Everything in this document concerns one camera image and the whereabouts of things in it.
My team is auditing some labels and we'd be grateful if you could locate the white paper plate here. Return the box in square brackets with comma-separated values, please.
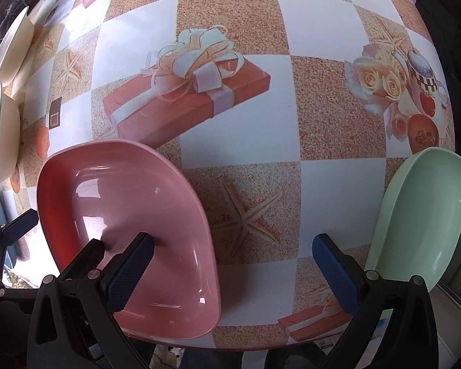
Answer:
[0, 7, 35, 87]

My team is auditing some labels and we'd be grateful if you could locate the mint green plastic bowl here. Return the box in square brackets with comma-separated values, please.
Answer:
[365, 147, 461, 290]

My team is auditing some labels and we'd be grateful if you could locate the checkered printed tablecloth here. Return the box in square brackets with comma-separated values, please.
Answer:
[0, 0, 455, 349]

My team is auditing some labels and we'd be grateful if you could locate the pink plastic bowl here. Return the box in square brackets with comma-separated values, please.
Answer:
[36, 139, 221, 340]

